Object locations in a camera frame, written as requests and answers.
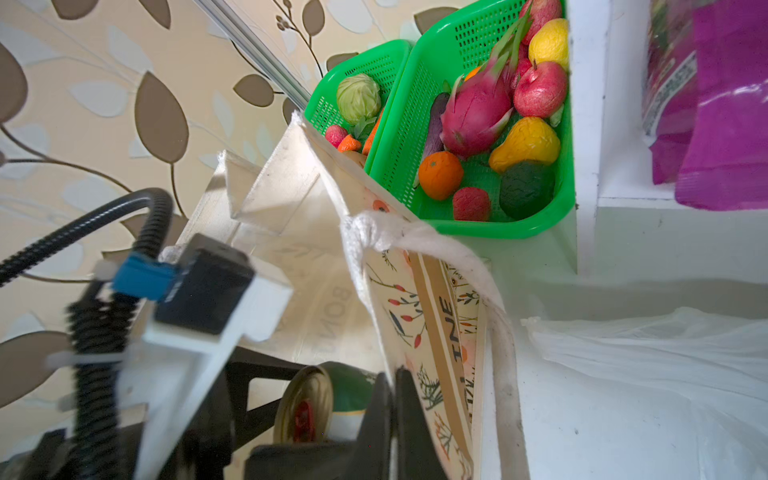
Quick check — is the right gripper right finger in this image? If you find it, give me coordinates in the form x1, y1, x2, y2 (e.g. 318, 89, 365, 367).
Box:
394, 368, 447, 480

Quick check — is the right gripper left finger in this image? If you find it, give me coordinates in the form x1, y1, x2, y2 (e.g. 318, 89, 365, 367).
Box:
243, 373, 392, 479

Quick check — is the green white drink can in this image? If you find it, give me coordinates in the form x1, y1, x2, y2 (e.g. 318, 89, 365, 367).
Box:
273, 362, 376, 444

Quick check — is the cream canvas tote bag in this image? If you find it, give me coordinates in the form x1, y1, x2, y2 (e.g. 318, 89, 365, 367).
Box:
180, 115, 530, 479

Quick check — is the purple snack bag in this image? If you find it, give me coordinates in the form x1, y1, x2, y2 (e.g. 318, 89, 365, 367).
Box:
642, 0, 767, 211

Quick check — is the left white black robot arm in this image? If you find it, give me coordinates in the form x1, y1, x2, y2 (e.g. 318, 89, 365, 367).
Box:
1, 188, 299, 479

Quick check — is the white plastic grocery bag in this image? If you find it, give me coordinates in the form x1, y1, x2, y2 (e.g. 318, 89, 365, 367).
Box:
522, 308, 767, 479

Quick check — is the orange fruit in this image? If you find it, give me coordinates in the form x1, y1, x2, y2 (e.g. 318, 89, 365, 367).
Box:
418, 151, 464, 201

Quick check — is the dark green avocado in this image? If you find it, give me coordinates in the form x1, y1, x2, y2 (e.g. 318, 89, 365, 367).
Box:
499, 160, 556, 221

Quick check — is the white two-tier shelf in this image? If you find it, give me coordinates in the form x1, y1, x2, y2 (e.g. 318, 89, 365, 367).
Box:
566, 1, 767, 283

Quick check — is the small purple eggplant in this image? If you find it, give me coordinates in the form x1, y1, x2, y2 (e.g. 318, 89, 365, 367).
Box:
421, 92, 450, 160

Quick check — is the yellow pear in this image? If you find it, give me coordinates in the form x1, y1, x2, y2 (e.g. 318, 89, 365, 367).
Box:
489, 117, 561, 174

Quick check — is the green cabbage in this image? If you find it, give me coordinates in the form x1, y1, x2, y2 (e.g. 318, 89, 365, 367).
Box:
336, 74, 382, 125

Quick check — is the pink dragon fruit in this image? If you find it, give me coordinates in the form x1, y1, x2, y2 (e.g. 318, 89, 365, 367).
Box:
441, 12, 531, 159

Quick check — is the red apple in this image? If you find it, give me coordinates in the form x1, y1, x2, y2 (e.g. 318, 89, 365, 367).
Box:
513, 62, 568, 119

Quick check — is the left green plastic basket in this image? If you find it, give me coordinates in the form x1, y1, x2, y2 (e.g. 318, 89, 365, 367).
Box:
302, 38, 415, 172

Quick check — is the green plastic basket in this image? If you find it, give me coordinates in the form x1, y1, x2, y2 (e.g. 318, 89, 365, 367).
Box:
364, 0, 577, 240
302, 38, 415, 172

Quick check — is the right green plastic basket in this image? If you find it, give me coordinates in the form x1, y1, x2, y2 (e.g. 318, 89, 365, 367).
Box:
364, 0, 577, 240

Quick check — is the yellow lemon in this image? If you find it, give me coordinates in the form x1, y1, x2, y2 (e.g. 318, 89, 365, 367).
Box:
528, 18, 570, 72

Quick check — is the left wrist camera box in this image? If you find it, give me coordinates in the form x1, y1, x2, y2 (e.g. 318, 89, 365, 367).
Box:
112, 234, 299, 479

